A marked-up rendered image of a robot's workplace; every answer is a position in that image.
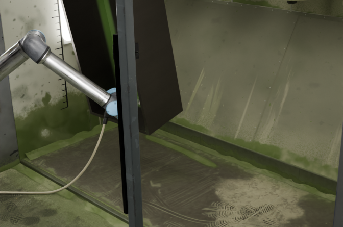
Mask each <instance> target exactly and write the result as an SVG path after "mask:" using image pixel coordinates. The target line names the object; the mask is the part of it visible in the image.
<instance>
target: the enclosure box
mask: <svg viewBox="0 0 343 227"><path fill-rule="evenodd" d="M60 2H61V5H62V9H63V13H64V16H65V20H66V24H67V28H68V31H69V35H70V39H71V43H72V46H73V51H74V53H75V57H76V61H77V65H78V68H79V72H80V73H81V74H83V75H84V76H86V77H87V78H89V79H90V80H91V81H93V82H94V83H96V84H97V85H98V86H100V87H101V88H102V89H105V91H108V90H110V89H112V88H116V81H115V64H114V60H113V46H112V45H113V34H117V33H118V31H117V14H116V0H60ZM133 18H134V40H135V42H137V43H139V53H140V55H139V59H137V60H135V61H136V83H137V99H138V100H139V101H140V104H138V127H139V132H141V133H144V134H146V135H150V134H152V133H153V132H155V131H156V130H158V129H159V128H160V127H162V126H163V125H164V124H166V123H167V122H168V121H170V120H171V119H172V118H174V117H175V116H177V115H178V114H179V113H181V112H182V111H183V107H182V102H181V96H180V89H179V84H178V78H177V72H176V66H175V60H174V54H173V48H172V42H171V38H170V32H169V27H168V21H167V14H166V9H165V3H164V0H133ZM86 98H87V102H88V106H89V110H90V113H91V114H92V115H95V116H98V117H100V118H104V113H105V109H104V108H103V107H101V106H100V105H99V104H98V103H96V102H95V101H94V100H92V99H91V98H89V97H88V96H87V95H86Z"/></svg>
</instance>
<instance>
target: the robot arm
mask: <svg viewBox="0 0 343 227"><path fill-rule="evenodd" d="M45 43H46V38H45V35H44V34H43V33H42V32H41V31H40V30H30V31H28V32H27V34H26V35H25V36H24V37H23V38H21V39H20V40H19V41H18V42H17V43H16V44H15V45H14V46H12V47H11V48H10V49H9V50H7V51H6V52H5V53H4V54H2V55H1V56H0V81H1V80H3V79H4V78H5V77H6V76H8V75H9V74H10V73H11V72H13V71H14V70H15V69H16V68H18V67H19V66H20V65H21V64H22V63H24V62H25V61H26V60H27V59H29V58H31V59H32V60H33V61H34V62H35V63H37V64H43V65H44V66H46V67H47V68H49V69H50V70H51V71H53V72H54V73H56V74H57V75H58V76H60V77H61V78H63V79H64V80H66V81H67V82H69V83H70V84H71V85H73V86H74V87H76V88H77V89H78V90H80V91H81V92H83V93H84V94H85V95H87V96H88V97H89V98H91V99H92V100H94V101H95V102H96V103H98V104H99V105H100V106H101V107H103V108H104V109H106V113H107V114H109V115H111V116H112V117H116V118H117V119H118V114H117V98H116V88H112V89H110V90H108V91H105V90H104V89H102V88H101V87H100V86H98V85H97V84H96V83H94V82H93V81H91V80H90V79H89V78H87V77H86V76H84V75H83V74H81V73H80V72H79V71H77V70H76V69H75V68H73V67H72V66H70V65H69V64H68V63H66V62H65V61H63V60H62V59H61V58H59V57H58V56H57V55H55V54H54V53H52V52H51V48H50V47H49V46H48V45H46V44H45Z"/></svg>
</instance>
